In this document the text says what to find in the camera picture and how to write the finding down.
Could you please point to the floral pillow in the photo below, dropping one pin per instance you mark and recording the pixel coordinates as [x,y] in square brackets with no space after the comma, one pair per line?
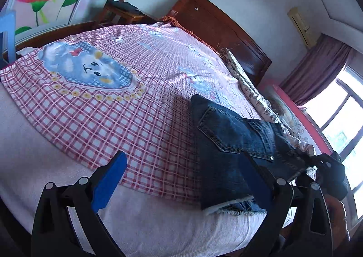
[249,87]

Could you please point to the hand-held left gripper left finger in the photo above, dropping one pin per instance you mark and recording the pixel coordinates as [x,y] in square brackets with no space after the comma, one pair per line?
[109,180]

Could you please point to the wooden bed headboard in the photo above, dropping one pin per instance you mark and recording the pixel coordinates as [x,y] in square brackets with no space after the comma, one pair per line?
[215,24]

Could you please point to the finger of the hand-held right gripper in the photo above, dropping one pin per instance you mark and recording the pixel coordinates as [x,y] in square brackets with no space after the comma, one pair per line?
[302,157]

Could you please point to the orange fringed cloth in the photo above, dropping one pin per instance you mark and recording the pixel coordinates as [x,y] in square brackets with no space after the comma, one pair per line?
[187,28]

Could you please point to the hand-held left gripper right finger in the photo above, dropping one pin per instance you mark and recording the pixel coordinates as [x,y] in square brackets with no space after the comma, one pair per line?
[255,183]

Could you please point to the person's right hand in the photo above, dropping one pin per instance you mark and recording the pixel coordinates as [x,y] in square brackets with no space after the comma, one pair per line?
[334,214]

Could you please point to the blue plastic stool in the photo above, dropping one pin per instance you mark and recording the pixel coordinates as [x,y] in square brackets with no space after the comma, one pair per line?
[8,35]

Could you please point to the window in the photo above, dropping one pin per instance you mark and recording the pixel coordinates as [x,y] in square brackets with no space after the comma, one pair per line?
[340,109]

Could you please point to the dark cloth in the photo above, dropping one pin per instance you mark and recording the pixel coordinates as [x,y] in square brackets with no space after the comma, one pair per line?
[124,6]

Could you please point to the pink plaid printed blanket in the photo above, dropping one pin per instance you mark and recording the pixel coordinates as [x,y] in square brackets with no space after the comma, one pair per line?
[113,118]

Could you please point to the pale pink bed sheet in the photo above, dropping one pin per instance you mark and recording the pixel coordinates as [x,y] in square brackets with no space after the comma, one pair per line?
[28,146]

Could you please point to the purple curtain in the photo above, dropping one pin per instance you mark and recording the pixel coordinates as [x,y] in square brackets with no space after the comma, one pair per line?
[317,72]

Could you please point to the blue denim pants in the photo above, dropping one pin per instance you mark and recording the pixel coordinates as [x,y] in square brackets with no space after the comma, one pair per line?
[227,146]

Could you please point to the wall air conditioner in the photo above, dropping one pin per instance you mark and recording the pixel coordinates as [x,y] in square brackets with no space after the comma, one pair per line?
[303,26]

